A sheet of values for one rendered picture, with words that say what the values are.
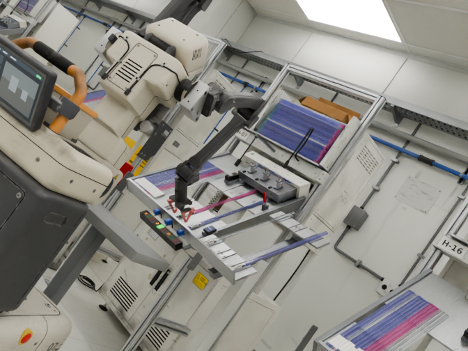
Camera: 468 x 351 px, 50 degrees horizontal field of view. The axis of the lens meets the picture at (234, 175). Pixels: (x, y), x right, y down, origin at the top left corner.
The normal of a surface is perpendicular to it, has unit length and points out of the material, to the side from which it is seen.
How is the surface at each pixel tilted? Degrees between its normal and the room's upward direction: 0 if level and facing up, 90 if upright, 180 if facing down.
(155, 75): 82
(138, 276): 90
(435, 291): 45
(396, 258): 90
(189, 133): 90
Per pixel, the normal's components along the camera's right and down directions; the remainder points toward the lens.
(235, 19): 0.61, 0.39
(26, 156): -0.25, -0.25
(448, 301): 0.04, -0.88
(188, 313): -0.54, -0.43
